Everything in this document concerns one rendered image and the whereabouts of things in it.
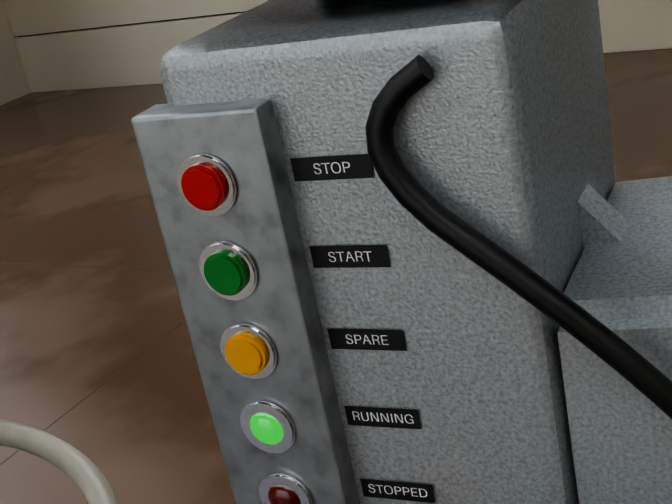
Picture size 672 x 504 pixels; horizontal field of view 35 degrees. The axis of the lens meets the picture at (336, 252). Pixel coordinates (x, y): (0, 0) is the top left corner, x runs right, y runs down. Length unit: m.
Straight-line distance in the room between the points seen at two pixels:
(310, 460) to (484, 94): 0.25
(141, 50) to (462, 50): 8.26
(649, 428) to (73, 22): 8.68
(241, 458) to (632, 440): 0.23
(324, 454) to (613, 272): 0.20
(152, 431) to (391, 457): 2.78
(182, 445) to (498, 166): 2.80
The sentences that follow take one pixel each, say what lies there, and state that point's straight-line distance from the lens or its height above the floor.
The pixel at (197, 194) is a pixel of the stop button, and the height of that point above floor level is 1.45.
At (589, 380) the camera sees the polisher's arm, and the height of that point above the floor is 1.32.
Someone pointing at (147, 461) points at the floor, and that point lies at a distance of 3.25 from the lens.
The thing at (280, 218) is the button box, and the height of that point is 1.43.
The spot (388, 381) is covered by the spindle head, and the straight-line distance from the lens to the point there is 0.60.
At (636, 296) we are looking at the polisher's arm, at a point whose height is 1.37.
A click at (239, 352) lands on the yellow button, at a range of 0.60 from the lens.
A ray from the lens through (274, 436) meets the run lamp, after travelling 0.63.
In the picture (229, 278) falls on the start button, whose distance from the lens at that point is 0.58.
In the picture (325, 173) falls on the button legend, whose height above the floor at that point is 1.45.
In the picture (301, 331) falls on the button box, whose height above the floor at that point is 1.36.
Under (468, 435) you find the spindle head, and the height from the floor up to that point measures 1.29.
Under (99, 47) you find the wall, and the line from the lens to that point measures 9.03.
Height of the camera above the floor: 1.61
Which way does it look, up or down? 22 degrees down
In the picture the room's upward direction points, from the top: 12 degrees counter-clockwise
